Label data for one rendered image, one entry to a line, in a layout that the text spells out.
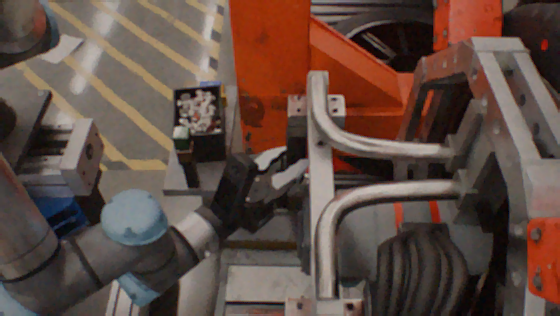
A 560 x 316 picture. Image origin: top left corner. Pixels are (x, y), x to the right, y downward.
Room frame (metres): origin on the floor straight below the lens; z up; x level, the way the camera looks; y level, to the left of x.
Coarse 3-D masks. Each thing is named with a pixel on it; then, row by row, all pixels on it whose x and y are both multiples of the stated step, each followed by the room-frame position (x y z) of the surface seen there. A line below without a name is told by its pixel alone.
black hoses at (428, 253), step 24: (480, 216) 0.31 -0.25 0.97; (408, 240) 0.24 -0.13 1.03; (432, 240) 0.23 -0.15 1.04; (384, 264) 0.21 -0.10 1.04; (432, 264) 0.20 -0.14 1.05; (456, 264) 0.20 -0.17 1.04; (384, 288) 0.18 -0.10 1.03; (408, 288) 0.18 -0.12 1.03; (432, 288) 0.18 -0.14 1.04; (456, 288) 0.18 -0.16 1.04; (384, 312) 0.17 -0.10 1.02; (408, 312) 0.17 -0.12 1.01; (432, 312) 0.17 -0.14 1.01
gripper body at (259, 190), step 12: (252, 192) 0.44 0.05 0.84; (264, 192) 0.44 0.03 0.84; (252, 204) 0.42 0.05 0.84; (204, 216) 0.39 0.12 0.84; (216, 216) 0.40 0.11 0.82; (240, 216) 0.42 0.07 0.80; (252, 216) 0.41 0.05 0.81; (264, 216) 0.43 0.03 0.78; (216, 228) 0.37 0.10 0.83; (228, 228) 0.40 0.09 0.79; (252, 228) 0.41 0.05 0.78
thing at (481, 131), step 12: (480, 132) 0.36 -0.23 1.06; (468, 156) 0.36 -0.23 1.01; (468, 168) 0.35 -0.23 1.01; (492, 168) 0.33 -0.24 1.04; (492, 180) 0.33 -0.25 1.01; (504, 180) 0.33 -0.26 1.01; (480, 192) 0.33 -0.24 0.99; (492, 192) 0.33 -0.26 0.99; (504, 192) 0.33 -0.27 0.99; (492, 204) 0.33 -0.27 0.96; (456, 216) 0.33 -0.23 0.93; (468, 216) 0.33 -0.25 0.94
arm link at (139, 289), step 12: (180, 240) 0.34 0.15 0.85; (180, 252) 0.33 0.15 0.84; (192, 252) 0.33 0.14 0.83; (168, 264) 0.30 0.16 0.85; (180, 264) 0.31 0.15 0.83; (192, 264) 0.32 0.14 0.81; (132, 276) 0.29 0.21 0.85; (144, 276) 0.28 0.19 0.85; (156, 276) 0.29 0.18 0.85; (168, 276) 0.29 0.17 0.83; (180, 276) 0.31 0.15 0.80; (132, 288) 0.27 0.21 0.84; (144, 288) 0.27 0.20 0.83; (156, 288) 0.28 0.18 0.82; (132, 300) 0.26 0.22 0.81; (144, 300) 0.26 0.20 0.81
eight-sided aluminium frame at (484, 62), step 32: (448, 64) 0.50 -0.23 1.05; (480, 64) 0.42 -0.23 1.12; (512, 64) 0.42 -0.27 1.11; (416, 96) 0.58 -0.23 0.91; (448, 96) 0.58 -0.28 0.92; (480, 96) 0.39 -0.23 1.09; (512, 96) 0.39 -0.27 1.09; (544, 96) 0.36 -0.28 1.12; (416, 128) 0.58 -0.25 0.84; (512, 128) 0.31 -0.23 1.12; (544, 128) 0.32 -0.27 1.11; (512, 160) 0.29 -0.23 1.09; (544, 160) 0.27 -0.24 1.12; (512, 192) 0.25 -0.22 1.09; (544, 192) 0.24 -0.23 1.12; (512, 224) 0.23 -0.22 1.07; (512, 256) 0.21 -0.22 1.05; (512, 288) 0.18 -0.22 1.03
